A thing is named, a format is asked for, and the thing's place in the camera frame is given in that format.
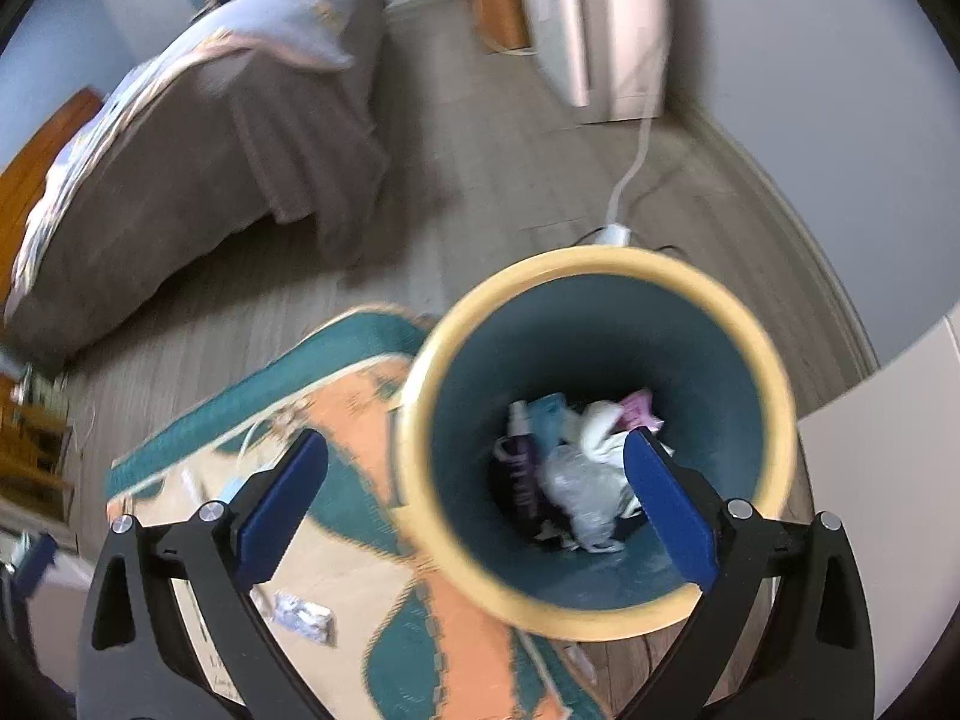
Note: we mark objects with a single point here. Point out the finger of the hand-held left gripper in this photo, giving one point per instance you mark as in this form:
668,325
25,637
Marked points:
36,562

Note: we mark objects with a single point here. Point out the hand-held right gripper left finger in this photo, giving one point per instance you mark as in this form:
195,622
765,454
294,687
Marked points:
285,510

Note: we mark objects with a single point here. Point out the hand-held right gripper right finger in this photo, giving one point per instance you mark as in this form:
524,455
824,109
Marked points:
671,510

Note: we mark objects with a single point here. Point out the clear plastic bag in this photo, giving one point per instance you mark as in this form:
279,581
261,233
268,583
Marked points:
585,487

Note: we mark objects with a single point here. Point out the pink wrapper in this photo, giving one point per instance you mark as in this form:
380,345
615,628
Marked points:
639,409

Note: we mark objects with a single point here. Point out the white paper cup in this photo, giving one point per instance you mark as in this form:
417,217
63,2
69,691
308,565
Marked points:
600,427

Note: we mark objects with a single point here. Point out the dark purple tube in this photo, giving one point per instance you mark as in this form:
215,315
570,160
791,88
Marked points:
517,472

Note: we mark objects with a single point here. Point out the teal bin with yellow rim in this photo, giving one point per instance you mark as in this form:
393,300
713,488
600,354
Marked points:
480,360

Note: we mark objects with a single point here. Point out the silver foil wrapper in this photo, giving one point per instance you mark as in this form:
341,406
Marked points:
300,616

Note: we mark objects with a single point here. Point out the printed teal and orange rug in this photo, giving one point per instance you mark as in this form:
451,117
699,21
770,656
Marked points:
352,420

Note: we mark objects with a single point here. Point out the wooden stand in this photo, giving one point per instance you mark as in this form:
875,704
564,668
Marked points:
34,450

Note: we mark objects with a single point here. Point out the white panel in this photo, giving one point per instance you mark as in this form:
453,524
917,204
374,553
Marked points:
885,510

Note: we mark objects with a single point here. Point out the white power plug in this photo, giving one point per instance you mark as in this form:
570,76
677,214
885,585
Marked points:
613,235

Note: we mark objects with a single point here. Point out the bed with grey cover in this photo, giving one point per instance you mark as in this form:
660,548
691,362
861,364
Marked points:
225,165

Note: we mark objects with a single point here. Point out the wooden headboard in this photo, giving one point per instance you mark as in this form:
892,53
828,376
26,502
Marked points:
37,157

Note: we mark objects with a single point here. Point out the white air purifier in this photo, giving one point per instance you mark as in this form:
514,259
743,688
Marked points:
600,22

